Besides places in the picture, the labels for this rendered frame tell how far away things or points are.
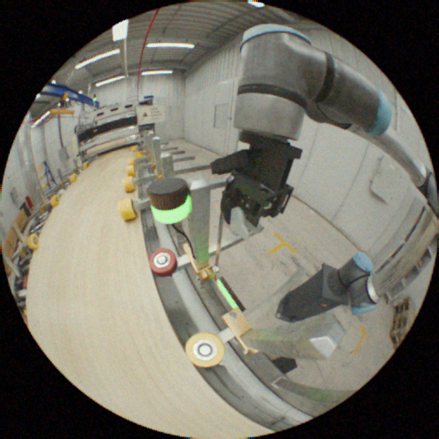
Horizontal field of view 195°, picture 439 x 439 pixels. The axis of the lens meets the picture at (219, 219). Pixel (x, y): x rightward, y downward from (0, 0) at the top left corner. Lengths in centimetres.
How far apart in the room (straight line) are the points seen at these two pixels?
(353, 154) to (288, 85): 259
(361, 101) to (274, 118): 12
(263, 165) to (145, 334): 39
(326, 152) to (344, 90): 264
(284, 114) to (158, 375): 46
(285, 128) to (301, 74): 7
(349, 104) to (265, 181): 16
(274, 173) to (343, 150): 261
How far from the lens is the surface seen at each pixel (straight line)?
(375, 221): 285
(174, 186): 18
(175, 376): 34
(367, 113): 22
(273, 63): 17
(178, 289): 64
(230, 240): 46
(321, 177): 283
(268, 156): 17
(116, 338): 39
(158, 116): 272
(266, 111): 15
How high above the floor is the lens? 122
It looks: 42 degrees down
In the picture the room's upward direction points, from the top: 6 degrees clockwise
